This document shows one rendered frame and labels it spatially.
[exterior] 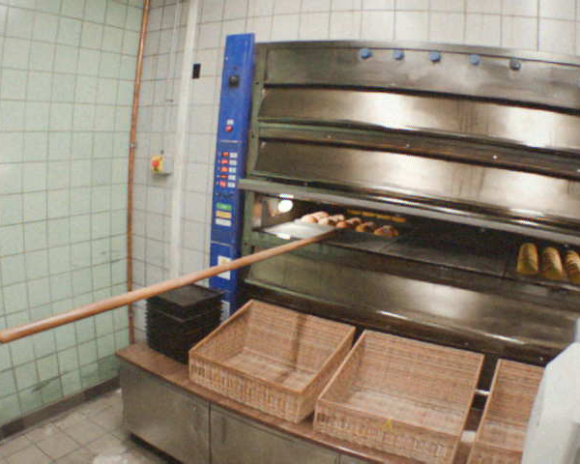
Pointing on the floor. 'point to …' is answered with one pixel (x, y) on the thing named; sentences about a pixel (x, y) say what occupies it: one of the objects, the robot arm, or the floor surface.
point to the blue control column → (230, 101)
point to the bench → (230, 422)
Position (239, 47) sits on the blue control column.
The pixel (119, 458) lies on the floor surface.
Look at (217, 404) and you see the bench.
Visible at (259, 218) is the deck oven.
